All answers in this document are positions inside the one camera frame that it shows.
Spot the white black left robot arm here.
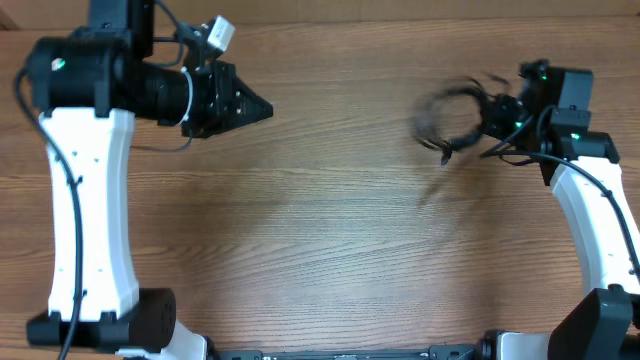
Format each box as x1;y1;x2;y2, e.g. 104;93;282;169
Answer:
15;0;273;359

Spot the black USB cable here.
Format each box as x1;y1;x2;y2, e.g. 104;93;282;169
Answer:
408;73;511;167

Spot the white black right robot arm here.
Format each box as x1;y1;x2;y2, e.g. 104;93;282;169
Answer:
476;60;639;360

